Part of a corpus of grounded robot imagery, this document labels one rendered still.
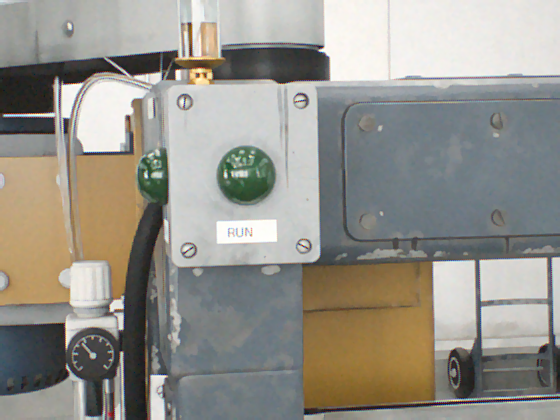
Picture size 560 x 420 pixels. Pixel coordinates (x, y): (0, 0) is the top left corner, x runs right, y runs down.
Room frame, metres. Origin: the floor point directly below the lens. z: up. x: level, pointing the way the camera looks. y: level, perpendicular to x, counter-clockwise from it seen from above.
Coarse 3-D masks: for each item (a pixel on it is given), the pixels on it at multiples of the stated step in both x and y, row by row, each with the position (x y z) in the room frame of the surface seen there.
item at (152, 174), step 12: (144, 156) 0.57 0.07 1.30; (156, 156) 0.57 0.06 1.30; (144, 168) 0.57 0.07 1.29; (156, 168) 0.56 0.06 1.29; (144, 180) 0.57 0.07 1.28; (156, 180) 0.56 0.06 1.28; (168, 180) 0.56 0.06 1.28; (144, 192) 0.57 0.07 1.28; (156, 192) 0.56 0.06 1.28; (168, 192) 0.57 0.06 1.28; (156, 204) 0.57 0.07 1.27
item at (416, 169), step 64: (320, 128) 0.62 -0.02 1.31; (384, 128) 0.63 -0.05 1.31; (448, 128) 0.63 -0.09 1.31; (512, 128) 0.64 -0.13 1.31; (320, 192) 0.62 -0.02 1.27; (384, 192) 0.63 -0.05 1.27; (448, 192) 0.63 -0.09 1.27; (512, 192) 0.64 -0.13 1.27; (320, 256) 0.62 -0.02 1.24; (384, 256) 0.63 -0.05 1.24; (448, 256) 0.64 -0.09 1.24; (512, 256) 0.65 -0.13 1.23; (192, 320) 0.60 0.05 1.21; (256, 320) 0.61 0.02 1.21; (192, 384) 0.60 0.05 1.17; (256, 384) 0.61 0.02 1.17
